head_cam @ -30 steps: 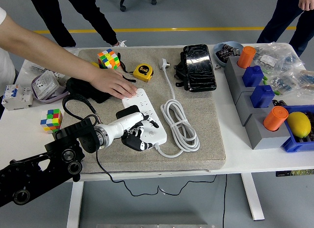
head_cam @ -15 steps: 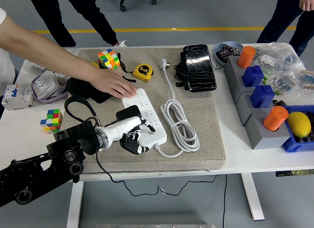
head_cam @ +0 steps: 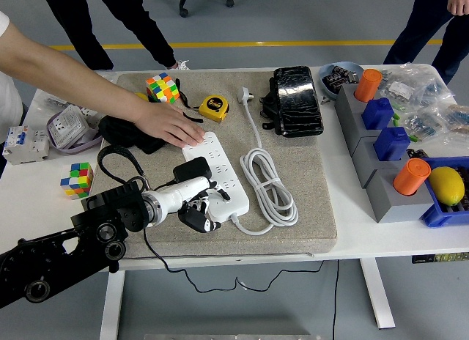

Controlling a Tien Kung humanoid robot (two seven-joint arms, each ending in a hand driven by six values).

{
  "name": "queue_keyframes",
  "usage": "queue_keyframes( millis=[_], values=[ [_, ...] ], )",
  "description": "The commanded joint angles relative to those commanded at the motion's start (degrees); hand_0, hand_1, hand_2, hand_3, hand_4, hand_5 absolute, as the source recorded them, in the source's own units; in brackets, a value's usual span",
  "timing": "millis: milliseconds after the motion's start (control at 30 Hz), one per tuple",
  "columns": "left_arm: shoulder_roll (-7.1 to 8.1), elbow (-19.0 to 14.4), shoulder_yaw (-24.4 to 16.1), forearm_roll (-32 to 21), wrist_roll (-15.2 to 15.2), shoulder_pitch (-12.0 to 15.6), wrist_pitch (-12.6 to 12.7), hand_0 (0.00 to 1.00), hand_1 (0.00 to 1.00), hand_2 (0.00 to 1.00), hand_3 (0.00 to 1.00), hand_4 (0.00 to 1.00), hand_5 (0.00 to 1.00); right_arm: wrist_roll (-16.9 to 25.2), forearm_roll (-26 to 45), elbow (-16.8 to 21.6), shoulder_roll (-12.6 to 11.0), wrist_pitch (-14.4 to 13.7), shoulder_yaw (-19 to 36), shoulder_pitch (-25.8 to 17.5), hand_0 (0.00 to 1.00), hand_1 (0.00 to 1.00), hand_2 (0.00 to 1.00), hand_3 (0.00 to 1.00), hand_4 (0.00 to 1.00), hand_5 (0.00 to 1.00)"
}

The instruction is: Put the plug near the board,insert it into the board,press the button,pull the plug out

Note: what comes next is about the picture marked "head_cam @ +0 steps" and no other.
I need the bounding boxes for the person's hand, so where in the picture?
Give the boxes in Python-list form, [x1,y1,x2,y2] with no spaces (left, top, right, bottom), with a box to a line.
[133,104,206,149]
[447,0,469,17]

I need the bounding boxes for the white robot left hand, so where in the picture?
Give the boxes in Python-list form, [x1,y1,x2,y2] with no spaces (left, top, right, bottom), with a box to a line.
[151,175,232,234]

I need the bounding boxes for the black plug adapter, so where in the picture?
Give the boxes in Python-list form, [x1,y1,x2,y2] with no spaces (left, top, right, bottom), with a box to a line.
[171,156,213,183]

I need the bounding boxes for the white power strip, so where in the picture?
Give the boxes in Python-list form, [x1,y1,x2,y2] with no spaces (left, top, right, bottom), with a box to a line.
[182,131,251,224]

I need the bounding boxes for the thin black plug cord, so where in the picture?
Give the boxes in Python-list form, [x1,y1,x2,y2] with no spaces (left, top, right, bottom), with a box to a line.
[143,177,325,294]

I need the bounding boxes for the large colourful puzzle cube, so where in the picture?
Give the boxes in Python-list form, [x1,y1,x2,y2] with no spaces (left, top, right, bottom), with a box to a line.
[144,72,180,108]

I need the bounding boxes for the large yellow tape measure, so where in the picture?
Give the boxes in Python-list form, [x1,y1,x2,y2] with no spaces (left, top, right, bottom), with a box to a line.
[198,94,230,124]

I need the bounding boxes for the black fabric pouch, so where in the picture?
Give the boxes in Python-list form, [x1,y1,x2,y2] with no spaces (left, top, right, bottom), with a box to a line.
[97,115,166,155]

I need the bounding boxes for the grey-brown mat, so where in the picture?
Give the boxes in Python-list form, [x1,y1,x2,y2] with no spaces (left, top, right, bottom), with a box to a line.
[78,70,339,260]

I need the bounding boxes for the plain white socket panel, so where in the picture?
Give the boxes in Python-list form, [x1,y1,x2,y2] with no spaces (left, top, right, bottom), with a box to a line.
[78,106,106,128]

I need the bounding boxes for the white socket panel purple rim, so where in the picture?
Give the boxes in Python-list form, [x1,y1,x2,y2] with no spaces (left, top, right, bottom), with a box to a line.
[45,105,103,156]

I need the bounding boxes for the small colourful puzzle cube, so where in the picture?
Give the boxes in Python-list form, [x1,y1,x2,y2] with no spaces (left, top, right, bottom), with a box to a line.
[60,161,95,201]

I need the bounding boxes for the clear bag white label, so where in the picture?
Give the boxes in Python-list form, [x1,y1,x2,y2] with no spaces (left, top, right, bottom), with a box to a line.
[377,63,457,108]

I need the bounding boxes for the clear bag brown components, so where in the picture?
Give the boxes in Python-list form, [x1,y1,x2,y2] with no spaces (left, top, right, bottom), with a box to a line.
[437,103,469,136]

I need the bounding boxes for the clear bag of metal parts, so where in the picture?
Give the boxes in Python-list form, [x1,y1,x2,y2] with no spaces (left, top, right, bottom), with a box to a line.
[43,69,119,110]

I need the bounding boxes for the orange cylinder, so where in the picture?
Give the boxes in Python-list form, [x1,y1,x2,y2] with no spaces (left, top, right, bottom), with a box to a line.
[393,158,432,196]
[353,68,383,103]

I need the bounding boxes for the clear bag blue components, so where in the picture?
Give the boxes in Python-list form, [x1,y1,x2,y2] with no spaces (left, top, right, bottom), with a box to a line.
[397,107,451,141]

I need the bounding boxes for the glossy black flat device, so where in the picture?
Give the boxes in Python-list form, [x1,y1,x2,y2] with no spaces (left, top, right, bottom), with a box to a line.
[273,65,325,138]

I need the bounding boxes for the white table leg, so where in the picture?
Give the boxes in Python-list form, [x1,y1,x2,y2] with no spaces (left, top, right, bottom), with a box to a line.
[358,258,396,330]
[99,270,126,340]

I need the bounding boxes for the blue plastic block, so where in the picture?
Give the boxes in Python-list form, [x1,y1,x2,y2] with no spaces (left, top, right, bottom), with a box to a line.
[373,126,410,162]
[361,97,396,131]

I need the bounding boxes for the white circuit breaker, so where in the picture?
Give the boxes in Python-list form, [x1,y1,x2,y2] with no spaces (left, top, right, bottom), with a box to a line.
[1,124,51,166]

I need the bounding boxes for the grey holder block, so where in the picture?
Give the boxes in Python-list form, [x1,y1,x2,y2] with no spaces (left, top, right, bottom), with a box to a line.
[357,134,411,190]
[346,112,389,158]
[335,84,371,136]
[366,166,440,224]

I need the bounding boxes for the light blue bowl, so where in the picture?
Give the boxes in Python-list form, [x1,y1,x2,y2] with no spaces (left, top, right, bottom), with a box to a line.
[317,61,364,101]

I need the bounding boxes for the yellow lemon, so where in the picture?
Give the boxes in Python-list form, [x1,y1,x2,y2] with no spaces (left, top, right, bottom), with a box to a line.
[428,166,465,206]

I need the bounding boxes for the blue plastic bin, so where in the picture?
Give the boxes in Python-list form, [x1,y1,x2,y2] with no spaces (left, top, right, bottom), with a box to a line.
[419,155,469,229]

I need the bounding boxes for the black table control panel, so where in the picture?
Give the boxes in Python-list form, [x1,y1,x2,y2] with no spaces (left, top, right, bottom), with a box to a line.
[410,251,469,265]

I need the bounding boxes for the black wrist strap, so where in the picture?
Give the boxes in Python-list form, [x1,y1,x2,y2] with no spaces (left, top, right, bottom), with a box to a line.
[174,78,202,110]
[181,111,204,125]

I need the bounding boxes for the white power strip cable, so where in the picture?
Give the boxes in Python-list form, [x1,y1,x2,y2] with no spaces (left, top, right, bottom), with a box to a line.
[229,85,298,237]

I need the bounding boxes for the black plastic bracket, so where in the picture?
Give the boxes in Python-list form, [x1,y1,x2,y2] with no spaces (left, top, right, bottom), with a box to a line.
[258,75,283,132]

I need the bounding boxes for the black hanging cable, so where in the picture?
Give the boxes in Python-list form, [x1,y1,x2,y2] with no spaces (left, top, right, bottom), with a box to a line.
[331,259,340,340]

